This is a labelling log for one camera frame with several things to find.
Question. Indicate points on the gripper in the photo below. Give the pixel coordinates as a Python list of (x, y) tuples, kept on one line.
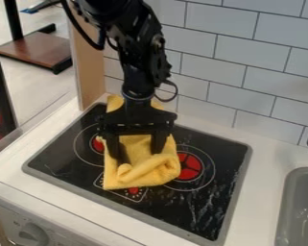
[(137, 117)]

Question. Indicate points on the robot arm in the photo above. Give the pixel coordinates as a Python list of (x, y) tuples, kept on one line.
[(134, 41)]

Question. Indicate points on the yellow cloth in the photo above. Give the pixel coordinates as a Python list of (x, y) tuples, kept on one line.
[(144, 161)]

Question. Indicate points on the toy stove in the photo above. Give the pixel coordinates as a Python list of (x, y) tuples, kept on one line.
[(139, 174)]

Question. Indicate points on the brown wooden table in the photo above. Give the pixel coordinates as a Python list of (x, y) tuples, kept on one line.
[(34, 49)]

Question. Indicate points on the toy sink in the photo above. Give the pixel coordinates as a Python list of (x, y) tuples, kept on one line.
[(298, 208)]

